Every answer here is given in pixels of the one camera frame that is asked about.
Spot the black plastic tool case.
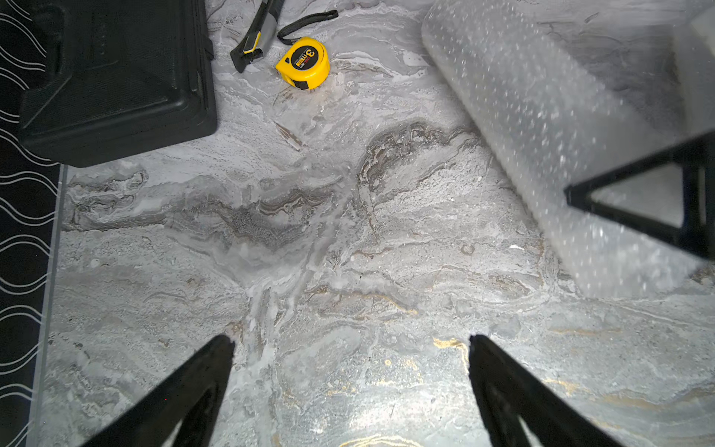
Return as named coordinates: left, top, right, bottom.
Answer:
left=18, top=1, right=218, bottom=167

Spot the clear bubble wrap roll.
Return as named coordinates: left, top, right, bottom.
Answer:
left=422, top=1, right=713, bottom=297

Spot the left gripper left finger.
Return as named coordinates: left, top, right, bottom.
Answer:
left=85, top=335, right=235, bottom=446

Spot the bubble white cylinder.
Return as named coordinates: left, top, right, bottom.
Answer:
left=673, top=1, right=714, bottom=135

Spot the black utility knife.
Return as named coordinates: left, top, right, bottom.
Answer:
left=229, top=0, right=340, bottom=75

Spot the yellow tape measure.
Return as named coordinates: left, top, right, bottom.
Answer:
left=276, top=37, right=331, bottom=91

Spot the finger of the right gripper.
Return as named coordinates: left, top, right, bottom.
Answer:
left=564, top=130, right=714, bottom=260

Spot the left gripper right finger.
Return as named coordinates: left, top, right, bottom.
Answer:
left=468, top=335, right=619, bottom=446

